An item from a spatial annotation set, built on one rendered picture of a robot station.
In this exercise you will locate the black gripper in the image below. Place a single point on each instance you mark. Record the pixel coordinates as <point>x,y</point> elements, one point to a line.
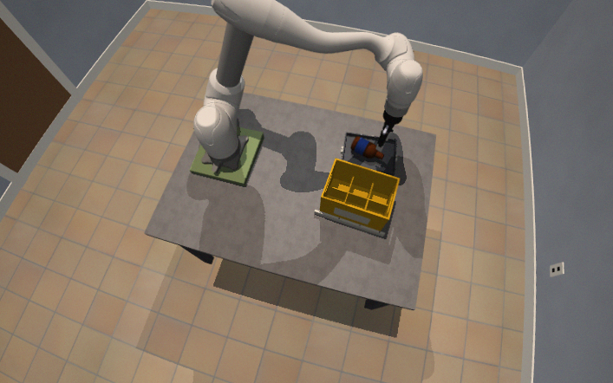
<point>390,122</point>

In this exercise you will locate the yellow-brown crate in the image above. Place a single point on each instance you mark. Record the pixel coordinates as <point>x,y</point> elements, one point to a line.
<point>380,199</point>

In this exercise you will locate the orange and blue bottle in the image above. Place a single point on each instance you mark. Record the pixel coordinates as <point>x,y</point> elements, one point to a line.
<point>365,148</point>

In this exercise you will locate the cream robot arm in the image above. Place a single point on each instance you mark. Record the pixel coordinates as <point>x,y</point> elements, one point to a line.
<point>215,124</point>

